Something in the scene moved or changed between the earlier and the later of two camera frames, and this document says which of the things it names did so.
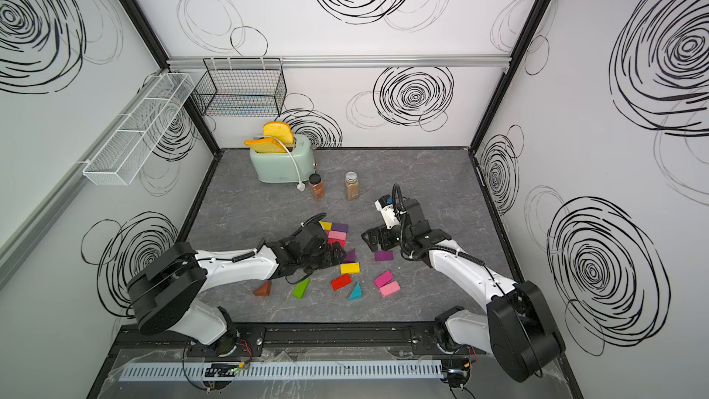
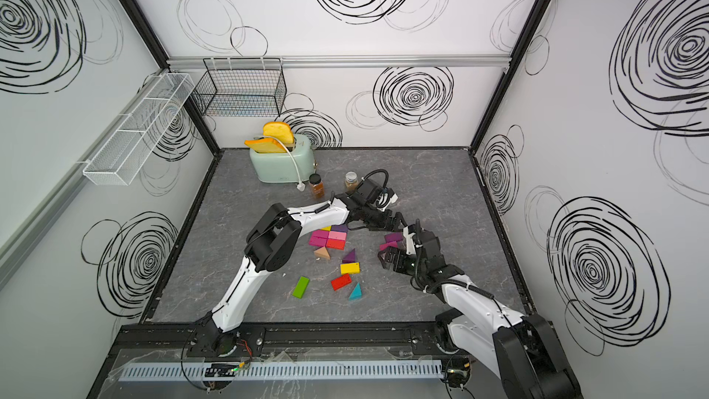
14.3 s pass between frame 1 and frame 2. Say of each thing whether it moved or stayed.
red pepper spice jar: stayed
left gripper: moved
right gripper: moved
